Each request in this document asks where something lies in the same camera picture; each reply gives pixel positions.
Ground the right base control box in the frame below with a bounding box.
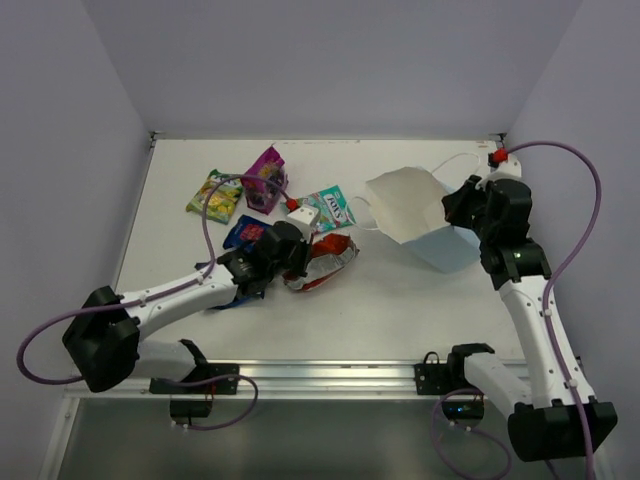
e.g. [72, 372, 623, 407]
[441, 395, 485, 428]

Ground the light blue paper bag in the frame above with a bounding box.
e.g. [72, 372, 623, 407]
[347, 152, 481, 274]

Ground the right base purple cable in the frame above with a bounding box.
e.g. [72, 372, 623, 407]
[429, 387, 514, 476]

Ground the orange red chips bag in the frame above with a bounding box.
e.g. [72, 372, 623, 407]
[283, 233, 359, 292]

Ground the purple snack packet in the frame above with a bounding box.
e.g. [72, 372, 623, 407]
[241, 146, 288, 215]

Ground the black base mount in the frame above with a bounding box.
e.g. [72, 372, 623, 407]
[414, 351, 453, 395]
[149, 363, 240, 396]

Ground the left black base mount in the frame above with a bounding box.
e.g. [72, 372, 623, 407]
[149, 363, 240, 396]

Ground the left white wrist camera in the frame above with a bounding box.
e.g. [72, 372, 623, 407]
[286, 204, 320, 235]

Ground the left base control box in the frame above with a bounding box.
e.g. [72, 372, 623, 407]
[169, 397, 213, 425]

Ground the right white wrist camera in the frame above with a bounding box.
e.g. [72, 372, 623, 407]
[479, 149, 522, 189]

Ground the base control box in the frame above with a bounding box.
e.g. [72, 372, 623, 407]
[441, 395, 485, 428]
[169, 397, 213, 425]

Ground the blue red snack packet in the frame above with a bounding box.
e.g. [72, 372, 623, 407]
[222, 214, 271, 250]

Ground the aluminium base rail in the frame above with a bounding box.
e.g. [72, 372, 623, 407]
[64, 357, 596, 401]

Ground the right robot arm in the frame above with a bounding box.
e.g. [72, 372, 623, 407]
[442, 175, 618, 462]

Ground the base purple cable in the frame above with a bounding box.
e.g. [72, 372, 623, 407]
[429, 387, 514, 476]
[164, 374, 260, 432]

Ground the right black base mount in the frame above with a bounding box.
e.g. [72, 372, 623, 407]
[414, 351, 453, 395]

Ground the blue Kettle chips bag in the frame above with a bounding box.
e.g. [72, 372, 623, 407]
[194, 262, 266, 311]

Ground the green red snack packet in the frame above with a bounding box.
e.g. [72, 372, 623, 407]
[296, 185, 354, 234]

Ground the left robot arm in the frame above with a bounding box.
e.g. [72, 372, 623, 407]
[62, 220, 313, 393]

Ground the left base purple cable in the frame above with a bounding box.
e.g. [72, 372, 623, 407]
[164, 374, 260, 432]

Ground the yellow green candy packet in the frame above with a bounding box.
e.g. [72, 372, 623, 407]
[185, 169, 243, 224]

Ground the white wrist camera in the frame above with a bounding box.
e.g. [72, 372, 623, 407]
[479, 149, 522, 189]
[286, 204, 320, 235]

